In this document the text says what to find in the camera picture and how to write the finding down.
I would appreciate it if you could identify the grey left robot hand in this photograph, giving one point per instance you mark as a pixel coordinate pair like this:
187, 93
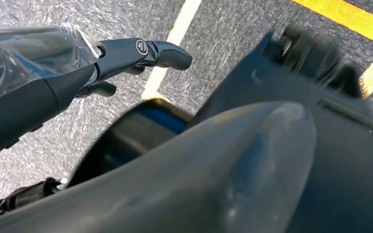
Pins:
205, 177

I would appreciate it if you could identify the yellow floor tape square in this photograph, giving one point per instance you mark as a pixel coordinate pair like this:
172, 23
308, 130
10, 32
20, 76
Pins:
179, 25

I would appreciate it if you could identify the clear plastic film wrap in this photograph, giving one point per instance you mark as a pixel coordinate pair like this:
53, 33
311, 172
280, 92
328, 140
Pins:
38, 54

